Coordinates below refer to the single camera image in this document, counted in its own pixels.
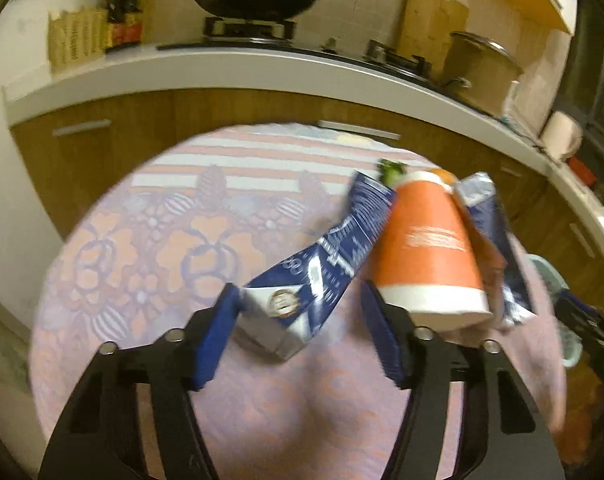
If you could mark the white electric kettle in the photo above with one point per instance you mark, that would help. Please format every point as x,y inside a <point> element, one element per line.
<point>559,132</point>

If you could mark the blue and white milk carton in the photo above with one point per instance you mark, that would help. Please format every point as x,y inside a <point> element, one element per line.
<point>322,260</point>

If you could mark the yellow plastic basket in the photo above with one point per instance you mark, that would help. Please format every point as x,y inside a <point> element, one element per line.
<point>77,40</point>

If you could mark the black glass cooktop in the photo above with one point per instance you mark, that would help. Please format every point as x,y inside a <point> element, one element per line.
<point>302,49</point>

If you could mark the light blue perforated basket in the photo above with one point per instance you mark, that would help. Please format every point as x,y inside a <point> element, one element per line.
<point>549,270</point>

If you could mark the orange paper cup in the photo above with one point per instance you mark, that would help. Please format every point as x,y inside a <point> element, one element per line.
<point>427,250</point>

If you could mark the brown rice cooker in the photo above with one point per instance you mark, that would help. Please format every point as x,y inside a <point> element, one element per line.
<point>477,72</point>

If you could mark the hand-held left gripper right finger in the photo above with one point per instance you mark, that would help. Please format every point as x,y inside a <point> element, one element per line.
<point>382,342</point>

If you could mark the blue packet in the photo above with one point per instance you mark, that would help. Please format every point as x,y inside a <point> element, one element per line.
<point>487,210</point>

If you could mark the dark window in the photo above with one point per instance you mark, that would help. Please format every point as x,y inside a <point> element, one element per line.
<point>599,60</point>

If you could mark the green vegetable scrap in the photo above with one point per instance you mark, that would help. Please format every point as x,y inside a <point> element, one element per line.
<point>392,172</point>

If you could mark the dark sauce bottle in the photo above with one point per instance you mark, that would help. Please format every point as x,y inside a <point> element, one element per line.
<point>136,15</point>
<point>116,20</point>

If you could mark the wooden base cabinet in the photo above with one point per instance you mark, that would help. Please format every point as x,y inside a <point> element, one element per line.
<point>222,110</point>

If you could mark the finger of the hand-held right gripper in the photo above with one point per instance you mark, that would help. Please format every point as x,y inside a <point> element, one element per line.
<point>589,332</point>

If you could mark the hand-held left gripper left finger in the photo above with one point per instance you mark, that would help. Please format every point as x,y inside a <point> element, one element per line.
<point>216,342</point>

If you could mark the black gas burner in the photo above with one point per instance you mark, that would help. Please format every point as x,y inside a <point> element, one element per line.
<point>247,28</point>
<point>397,58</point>

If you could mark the wooden cutting board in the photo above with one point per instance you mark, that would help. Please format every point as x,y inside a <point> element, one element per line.
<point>427,20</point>

